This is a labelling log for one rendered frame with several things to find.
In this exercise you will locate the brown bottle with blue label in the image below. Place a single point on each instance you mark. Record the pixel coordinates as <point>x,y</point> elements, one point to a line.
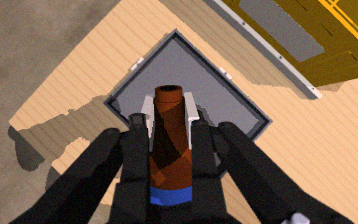
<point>170,159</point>

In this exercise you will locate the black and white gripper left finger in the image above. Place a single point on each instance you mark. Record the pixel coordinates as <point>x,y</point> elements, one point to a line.
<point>76,194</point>

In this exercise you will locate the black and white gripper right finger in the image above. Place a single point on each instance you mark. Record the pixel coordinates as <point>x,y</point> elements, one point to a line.
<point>272,195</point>

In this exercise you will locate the grey rectangular tray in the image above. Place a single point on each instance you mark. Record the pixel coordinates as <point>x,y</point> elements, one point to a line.
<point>176,61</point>

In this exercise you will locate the yellow crate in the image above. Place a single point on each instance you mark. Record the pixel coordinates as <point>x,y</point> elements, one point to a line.
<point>310,34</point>

